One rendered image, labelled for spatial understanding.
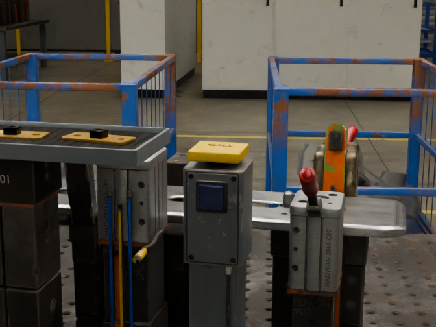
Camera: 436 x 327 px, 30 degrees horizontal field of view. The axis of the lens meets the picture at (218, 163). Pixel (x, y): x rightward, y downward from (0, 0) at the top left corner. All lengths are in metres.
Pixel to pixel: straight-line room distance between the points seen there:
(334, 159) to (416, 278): 0.56
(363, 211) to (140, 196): 0.36
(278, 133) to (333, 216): 2.03
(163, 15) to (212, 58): 0.71
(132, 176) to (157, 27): 8.08
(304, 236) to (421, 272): 0.86
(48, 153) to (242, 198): 0.22
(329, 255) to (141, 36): 8.20
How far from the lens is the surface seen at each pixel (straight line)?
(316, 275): 1.09
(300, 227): 1.07
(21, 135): 1.00
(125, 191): 1.11
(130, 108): 3.15
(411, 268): 1.93
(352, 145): 1.45
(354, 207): 1.29
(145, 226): 1.11
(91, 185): 1.20
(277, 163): 3.10
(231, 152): 0.90
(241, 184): 0.90
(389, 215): 1.26
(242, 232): 0.92
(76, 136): 0.98
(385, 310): 1.69
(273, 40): 9.14
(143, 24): 9.19
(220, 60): 9.15
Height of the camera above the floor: 1.35
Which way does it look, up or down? 13 degrees down
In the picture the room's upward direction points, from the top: straight up
